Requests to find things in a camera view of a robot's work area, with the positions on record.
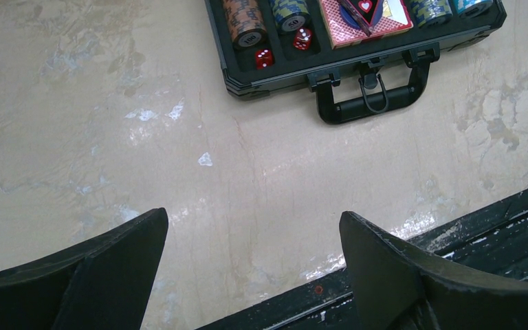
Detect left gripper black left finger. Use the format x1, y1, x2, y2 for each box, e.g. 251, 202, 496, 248
0, 208, 168, 329

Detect light blue chip stack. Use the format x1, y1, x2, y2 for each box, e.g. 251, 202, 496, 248
452, 0, 494, 19

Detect green chip stack in case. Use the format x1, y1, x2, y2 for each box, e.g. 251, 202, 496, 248
269, 0, 310, 34

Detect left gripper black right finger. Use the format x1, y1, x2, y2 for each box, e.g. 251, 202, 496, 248
339, 211, 528, 329

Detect red die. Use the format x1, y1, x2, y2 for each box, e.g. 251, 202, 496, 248
293, 27, 312, 51
254, 48, 275, 69

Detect grey poker chip stack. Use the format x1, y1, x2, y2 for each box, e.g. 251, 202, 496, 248
409, 0, 453, 28

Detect brown lower chip stack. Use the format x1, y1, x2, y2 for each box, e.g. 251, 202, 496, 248
222, 0, 267, 50

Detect red card deck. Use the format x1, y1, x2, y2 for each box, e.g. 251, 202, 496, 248
320, 0, 413, 49

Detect black poker set case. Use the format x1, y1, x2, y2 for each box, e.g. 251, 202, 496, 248
206, 1, 507, 124

